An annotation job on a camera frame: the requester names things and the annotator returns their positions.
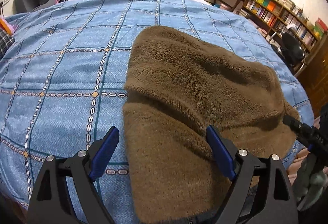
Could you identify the black office chair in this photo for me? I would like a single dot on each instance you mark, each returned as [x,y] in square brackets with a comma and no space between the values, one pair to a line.
[289,49]

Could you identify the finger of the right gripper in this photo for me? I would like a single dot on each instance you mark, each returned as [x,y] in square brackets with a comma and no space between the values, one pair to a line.
[309,136]

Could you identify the plaid pillow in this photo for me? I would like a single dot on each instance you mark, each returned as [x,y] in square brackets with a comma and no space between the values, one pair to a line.
[7,40]

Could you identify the blue patterned bedspread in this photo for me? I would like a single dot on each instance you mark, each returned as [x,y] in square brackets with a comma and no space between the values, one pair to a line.
[62,79]

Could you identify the wooden bookshelf with books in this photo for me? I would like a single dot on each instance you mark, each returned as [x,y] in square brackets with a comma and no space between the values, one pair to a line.
[283,16]

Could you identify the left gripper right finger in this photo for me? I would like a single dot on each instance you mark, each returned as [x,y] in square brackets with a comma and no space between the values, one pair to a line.
[260,191]

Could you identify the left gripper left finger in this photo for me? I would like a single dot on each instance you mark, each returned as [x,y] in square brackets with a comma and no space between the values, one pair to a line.
[50,201]

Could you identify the brown fleece pants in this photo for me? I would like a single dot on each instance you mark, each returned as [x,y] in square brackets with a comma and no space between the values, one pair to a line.
[177,86]

